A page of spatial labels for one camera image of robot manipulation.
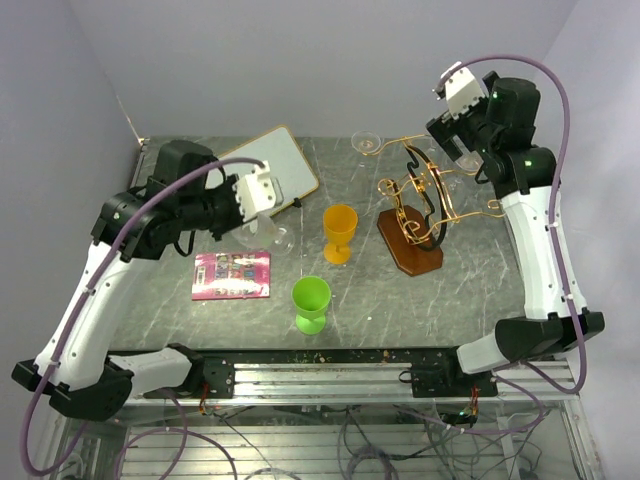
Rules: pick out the green plastic goblet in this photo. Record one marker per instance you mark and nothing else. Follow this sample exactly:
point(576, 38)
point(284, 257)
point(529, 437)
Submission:
point(311, 296)

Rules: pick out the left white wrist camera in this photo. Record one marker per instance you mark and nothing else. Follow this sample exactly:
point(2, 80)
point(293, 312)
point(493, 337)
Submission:
point(257, 192)

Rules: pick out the gold wine glass rack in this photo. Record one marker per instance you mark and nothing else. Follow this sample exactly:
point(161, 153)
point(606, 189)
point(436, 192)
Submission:
point(416, 225)

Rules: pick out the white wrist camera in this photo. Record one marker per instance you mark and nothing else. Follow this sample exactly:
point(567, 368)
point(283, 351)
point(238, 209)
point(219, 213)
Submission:
point(257, 192)
point(461, 90)

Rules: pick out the pink booklet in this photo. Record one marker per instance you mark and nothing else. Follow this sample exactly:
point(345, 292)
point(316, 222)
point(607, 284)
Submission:
point(227, 276)

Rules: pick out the yellow framed whiteboard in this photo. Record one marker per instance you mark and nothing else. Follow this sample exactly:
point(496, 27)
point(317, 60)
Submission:
point(287, 163)

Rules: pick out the orange plastic goblet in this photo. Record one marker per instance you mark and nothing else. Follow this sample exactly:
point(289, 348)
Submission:
point(339, 223)

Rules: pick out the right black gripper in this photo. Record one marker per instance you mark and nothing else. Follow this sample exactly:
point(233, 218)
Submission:
point(444, 131)

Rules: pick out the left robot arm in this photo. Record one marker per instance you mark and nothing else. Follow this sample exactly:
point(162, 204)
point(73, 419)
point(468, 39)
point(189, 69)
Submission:
point(190, 190)

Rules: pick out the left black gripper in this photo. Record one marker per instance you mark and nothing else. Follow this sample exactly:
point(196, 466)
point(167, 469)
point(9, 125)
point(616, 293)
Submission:
point(236, 219)

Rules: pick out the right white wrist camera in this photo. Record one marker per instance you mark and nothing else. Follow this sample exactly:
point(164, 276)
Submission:
point(461, 90)

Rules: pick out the clear tall wine glass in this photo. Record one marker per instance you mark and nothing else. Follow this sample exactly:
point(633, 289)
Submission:
point(367, 145)

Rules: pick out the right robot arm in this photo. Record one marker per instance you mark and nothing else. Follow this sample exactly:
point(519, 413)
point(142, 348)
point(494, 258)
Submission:
point(495, 118)

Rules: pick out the clear front wine glass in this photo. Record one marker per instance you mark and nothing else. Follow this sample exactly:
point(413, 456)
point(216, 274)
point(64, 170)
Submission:
point(263, 234)

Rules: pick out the aluminium mounting rail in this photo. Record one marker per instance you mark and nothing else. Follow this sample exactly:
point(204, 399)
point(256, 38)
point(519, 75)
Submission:
point(360, 376)

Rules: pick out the clear small wine glass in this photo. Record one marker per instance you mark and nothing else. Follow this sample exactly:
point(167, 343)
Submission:
point(433, 150)

